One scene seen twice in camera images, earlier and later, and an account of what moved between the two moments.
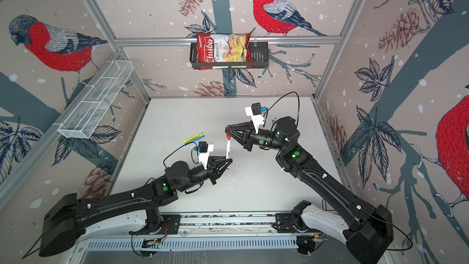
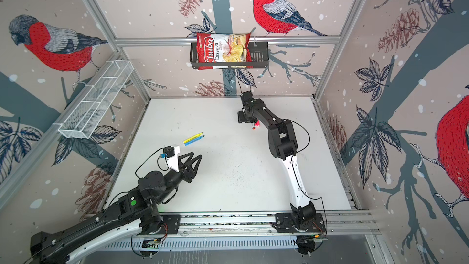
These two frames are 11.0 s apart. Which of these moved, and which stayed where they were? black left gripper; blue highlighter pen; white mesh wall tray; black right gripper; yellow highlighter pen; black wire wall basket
Moved: black right gripper; black left gripper
Stayed: blue highlighter pen; black wire wall basket; white mesh wall tray; yellow highlighter pen
